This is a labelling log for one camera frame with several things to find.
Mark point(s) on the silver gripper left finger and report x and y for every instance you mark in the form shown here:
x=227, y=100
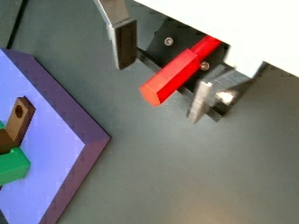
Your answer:
x=120, y=30

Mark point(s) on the black angled holder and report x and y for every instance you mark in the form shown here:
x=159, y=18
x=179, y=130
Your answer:
x=171, y=40

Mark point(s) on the brown upright block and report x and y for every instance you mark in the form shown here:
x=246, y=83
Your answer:
x=13, y=131

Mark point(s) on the purple board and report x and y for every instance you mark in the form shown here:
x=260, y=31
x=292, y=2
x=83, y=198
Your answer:
x=63, y=142

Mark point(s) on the green block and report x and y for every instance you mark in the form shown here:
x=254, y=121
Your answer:
x=15, y=165

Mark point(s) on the red peg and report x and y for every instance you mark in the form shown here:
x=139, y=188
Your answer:
x=177, y=71

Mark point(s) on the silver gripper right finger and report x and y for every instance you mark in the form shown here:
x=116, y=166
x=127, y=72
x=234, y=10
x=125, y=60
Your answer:
x=215, y=88

